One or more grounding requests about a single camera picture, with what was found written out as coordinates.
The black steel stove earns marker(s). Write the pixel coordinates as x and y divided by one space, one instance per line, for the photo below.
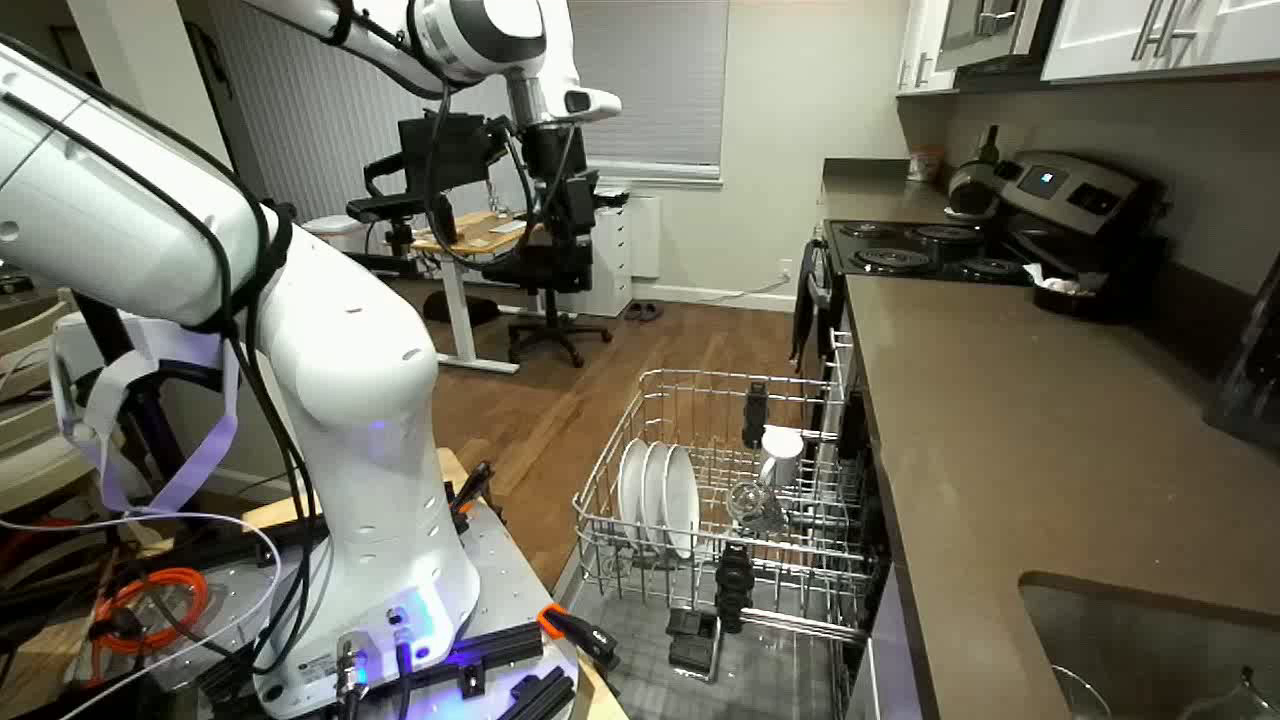
921 247

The white window blind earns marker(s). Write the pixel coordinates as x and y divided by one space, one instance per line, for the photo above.
667 80

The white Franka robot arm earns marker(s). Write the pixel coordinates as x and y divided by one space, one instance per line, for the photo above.
332 372

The black tripod leg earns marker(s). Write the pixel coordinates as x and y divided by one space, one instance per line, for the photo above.
150 420

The black clamp bar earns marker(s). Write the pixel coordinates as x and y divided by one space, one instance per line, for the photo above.
541 697
501 651

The wooden top desk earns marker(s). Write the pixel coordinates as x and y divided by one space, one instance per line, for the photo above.
481 236

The black computer monitor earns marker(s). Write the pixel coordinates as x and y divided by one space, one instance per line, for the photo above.
445 152

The black kettle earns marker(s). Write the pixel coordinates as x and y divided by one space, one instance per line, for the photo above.
973 184

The clear drinking glass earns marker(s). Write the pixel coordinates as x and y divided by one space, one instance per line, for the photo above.
755 505

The wooden shelf unit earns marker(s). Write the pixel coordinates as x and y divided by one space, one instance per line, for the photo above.
24 465

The grey robot table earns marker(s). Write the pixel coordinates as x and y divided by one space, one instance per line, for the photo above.
513 573

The white crumpled napkin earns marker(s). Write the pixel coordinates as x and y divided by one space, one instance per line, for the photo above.
1053 276

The black clamp tool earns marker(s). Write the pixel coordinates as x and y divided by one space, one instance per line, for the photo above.
471 493

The black over-range microwave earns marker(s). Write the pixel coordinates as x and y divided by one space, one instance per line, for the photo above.
994 29

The dishwasher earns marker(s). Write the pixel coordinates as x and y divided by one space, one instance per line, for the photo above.
643 685

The black office chair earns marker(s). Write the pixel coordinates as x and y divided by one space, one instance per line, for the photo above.
545 275

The orange black screwdriver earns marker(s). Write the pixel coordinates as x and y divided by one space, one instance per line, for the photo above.
581 635

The steel kitchen sink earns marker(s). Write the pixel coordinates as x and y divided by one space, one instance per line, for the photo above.
1144 654

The white upper cabinet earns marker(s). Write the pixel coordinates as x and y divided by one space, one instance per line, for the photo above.
921 45
1242 33

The black pan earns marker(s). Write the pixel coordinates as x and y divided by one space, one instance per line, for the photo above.
1087 306

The black tumbler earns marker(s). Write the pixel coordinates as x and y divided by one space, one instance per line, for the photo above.
756 412

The white ceramic mug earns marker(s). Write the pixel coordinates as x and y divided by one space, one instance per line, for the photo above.
782 447

